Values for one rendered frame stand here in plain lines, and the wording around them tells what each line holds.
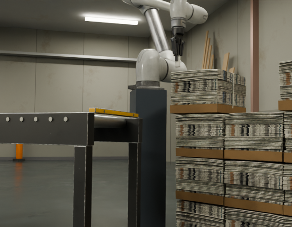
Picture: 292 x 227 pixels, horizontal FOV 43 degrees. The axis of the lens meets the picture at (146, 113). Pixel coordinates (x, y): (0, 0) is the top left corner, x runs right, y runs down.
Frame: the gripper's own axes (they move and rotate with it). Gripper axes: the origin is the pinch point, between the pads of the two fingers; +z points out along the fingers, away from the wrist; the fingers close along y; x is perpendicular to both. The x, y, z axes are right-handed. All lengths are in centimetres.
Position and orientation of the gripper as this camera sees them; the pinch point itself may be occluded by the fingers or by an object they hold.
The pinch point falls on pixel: (177, 61)
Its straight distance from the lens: 229.7
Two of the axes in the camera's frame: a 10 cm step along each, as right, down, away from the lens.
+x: -7.7, 0.2, 6.4
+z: -0.2, 10.0, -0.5
